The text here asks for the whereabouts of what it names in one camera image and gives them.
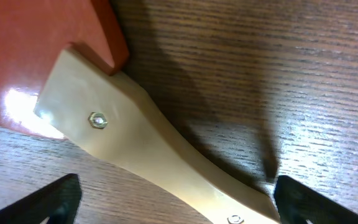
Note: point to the orange scraper with tan handle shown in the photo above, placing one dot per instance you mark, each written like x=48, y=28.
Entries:
x=61, y=77

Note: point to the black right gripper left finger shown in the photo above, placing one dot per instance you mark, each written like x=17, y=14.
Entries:
x=57, y=202

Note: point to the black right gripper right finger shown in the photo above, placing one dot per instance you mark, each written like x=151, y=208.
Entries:
x=299, y=204

